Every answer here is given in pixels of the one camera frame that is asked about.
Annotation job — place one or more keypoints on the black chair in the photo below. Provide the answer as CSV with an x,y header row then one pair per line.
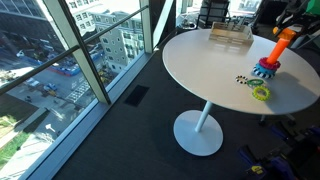
x,y
213,11

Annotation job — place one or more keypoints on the orange stacking toy post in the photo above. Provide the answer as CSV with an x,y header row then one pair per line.
x,y
277,50

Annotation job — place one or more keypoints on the black floor vent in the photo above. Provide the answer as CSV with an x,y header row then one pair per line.
x,y
136,96

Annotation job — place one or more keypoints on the white round table base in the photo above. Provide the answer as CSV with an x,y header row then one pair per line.
x,y
197,132

